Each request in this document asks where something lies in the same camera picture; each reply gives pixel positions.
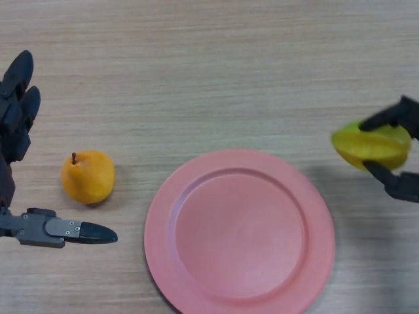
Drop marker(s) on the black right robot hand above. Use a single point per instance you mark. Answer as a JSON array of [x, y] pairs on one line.
[[402, 186]]

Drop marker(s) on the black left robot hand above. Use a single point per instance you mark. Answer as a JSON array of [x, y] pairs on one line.
[[14, 117]]

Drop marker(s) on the yellow-green starfruit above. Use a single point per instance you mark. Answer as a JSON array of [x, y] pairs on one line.
[[370, 147]]

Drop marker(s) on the pink round plate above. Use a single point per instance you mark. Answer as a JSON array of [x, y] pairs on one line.
[[239, 229]]

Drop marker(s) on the orange pear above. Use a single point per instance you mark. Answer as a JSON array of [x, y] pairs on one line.
[[88, 178]]

